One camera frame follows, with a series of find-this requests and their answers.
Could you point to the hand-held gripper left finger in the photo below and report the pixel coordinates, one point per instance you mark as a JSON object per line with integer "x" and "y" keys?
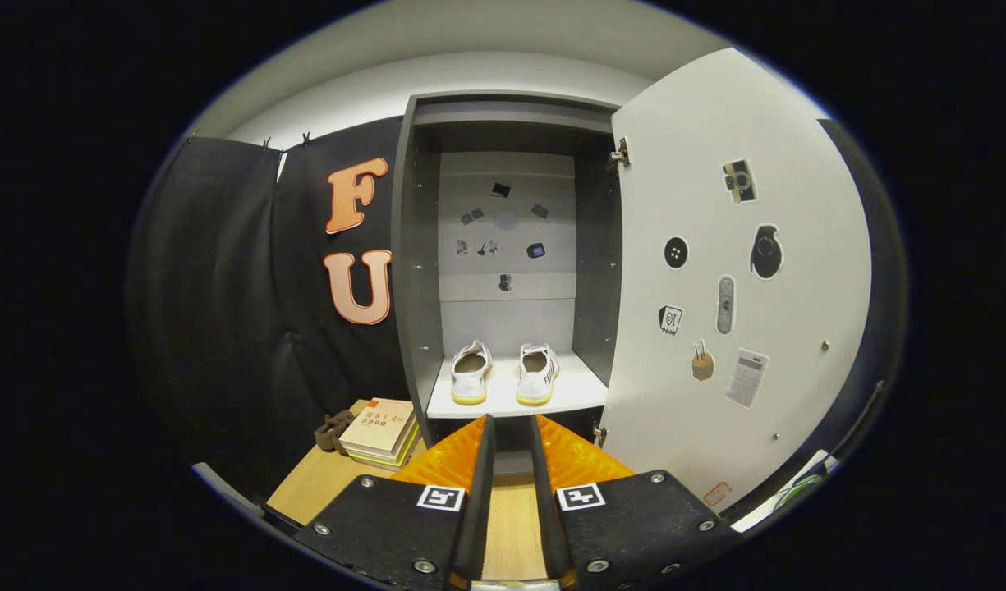
{"x": 478, "y": 509}

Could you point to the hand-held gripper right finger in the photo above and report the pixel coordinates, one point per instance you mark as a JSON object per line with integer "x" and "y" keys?
{"x": 548, "y": 509}

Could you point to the white canvas shoe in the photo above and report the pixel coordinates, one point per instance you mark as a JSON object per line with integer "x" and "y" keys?
{"x": 537, "y": 373}
{"x": 471, "y": 373}

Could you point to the dark grey shoe cabinet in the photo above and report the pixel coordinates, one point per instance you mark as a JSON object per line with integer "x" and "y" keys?
{"x": 420, "y": 287}

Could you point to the beige shoe cabinet door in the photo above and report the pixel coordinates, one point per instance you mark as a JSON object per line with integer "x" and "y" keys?
{"x": 815, "y": 271}

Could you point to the metal door hinge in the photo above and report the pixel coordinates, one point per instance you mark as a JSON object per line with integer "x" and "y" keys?
{"x": 599, "y": 435}
{"x": 622, "y": 154}

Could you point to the beige orange cover book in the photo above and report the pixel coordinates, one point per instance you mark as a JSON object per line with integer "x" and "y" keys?
{"x": 379, "y": 427}

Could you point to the small brown object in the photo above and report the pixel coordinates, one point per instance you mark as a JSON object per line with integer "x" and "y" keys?
{"x": 332, "y": 432}

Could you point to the black backdrop cloth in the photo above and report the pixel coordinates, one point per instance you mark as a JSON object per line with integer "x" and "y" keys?
{"x": 223, "y": 328}

